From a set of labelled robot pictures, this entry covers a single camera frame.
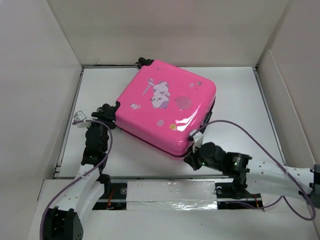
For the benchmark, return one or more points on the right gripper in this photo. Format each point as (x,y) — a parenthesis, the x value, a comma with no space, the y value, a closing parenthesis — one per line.
(191,158)

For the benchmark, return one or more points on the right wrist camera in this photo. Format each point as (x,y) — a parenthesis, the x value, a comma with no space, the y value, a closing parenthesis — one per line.
(196,137)

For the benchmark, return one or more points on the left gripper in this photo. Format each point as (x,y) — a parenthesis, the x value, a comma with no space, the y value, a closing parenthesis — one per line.
(107,118)

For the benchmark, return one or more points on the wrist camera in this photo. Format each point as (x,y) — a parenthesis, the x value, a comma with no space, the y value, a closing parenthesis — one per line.
(196,137)
(79,120)

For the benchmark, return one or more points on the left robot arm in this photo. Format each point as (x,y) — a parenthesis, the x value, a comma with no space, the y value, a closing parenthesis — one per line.
(63,216)

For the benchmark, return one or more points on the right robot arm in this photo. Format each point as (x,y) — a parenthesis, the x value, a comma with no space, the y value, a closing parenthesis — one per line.
(257,176)

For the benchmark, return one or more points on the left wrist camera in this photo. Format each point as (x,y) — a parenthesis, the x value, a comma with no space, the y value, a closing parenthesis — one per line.
(79,120)

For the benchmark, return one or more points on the pink hard-shell suitcase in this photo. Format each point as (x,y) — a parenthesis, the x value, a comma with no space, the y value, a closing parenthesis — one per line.
(163,103)

